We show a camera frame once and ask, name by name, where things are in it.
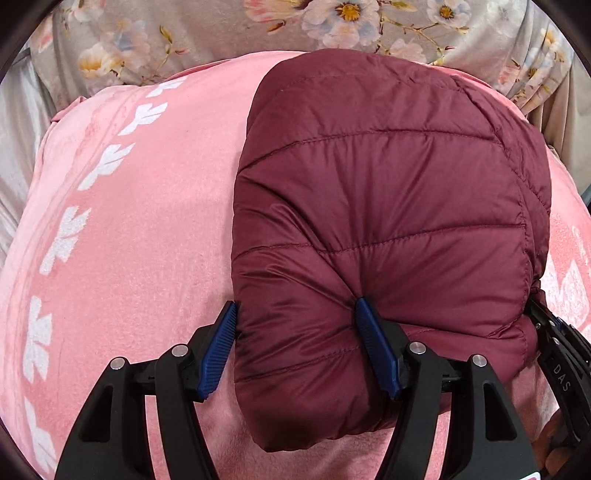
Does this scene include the white satin curtain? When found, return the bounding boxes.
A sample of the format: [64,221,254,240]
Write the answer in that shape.
[0,55,52,261]

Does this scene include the grey floral cloth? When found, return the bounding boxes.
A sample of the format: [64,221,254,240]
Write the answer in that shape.
[27,0,583,121]

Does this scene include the pink patterned blanket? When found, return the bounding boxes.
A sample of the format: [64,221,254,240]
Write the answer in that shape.
[0,51,591,480]

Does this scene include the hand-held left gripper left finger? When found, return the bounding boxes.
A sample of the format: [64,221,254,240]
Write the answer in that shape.
[54,300,239,480]

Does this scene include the person's right hand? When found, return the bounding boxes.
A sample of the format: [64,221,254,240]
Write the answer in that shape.
[530,413,575,480]

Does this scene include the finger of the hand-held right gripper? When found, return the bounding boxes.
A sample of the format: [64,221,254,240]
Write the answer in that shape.
[527,295,568,340]

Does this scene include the maroon puffer jacket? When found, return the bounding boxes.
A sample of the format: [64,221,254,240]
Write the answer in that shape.
[230,46,554,454]

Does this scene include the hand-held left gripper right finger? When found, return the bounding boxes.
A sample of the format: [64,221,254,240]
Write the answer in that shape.
[354,296,539,480]

